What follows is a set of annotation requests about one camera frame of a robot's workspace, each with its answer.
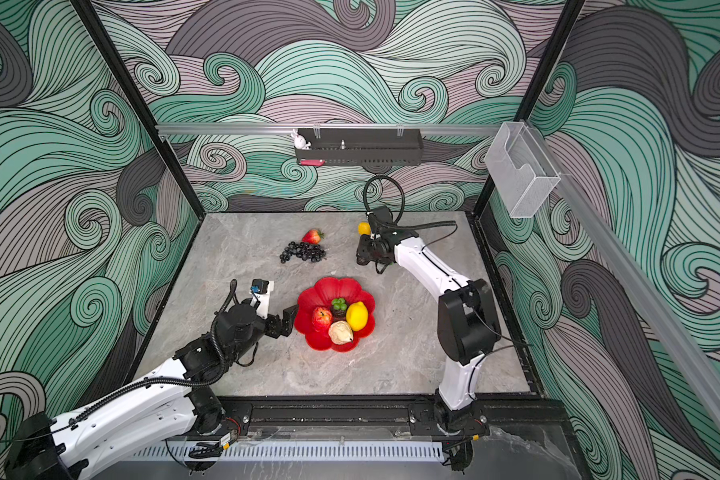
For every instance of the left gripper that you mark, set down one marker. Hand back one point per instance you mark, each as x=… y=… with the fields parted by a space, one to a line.
x=275 y=330

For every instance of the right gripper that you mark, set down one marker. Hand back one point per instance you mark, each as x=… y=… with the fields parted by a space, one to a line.
x=363 y=248

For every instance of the small yellow lemon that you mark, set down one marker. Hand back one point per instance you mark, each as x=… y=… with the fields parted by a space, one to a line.
x=364 y=229

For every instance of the large yellow lemon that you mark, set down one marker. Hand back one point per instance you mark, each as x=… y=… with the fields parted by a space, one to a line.
x=357 y=316

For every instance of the dark purple mangosteen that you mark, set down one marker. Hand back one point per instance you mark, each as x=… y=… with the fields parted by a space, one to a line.
x=339 y=307

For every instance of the red flower-shaped fruit bowl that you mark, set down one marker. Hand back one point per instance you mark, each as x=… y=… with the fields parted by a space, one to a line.
x=321 y=294

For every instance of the red apple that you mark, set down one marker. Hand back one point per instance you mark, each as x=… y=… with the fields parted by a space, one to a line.
x=322 y=319

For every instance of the beige pear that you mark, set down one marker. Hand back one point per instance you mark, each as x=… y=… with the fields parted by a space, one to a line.
x=341 y=333

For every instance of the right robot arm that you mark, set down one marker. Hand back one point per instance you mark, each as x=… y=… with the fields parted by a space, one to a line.
x=468 y=325

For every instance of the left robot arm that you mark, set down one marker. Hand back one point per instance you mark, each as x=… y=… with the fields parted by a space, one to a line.
x=174 y=399

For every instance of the red strawberry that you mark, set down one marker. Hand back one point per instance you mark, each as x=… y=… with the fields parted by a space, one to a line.
x=313 y=237

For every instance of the black grape bunch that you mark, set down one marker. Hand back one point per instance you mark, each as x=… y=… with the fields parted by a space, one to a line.
x=304 y=251

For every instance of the pink item on shelf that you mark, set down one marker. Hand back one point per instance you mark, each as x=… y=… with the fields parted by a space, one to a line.
x=311 y=162

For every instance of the white figurine on shelf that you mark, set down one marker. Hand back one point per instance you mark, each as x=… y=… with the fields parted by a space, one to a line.
x=299 y=141

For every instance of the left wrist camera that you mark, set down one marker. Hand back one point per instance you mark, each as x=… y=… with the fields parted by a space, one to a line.
x=260 y=296

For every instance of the black wall shelf tray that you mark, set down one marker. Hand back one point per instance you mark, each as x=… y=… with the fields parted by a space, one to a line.
x=372 y=148

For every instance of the white slotted cable duct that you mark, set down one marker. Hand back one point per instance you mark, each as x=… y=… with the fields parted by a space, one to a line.
x=333 y=451

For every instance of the clear plastic wall bin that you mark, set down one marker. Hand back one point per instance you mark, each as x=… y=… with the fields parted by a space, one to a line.
x=521 y=166

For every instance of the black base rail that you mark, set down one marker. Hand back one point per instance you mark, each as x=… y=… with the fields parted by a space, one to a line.
x=418 y=412

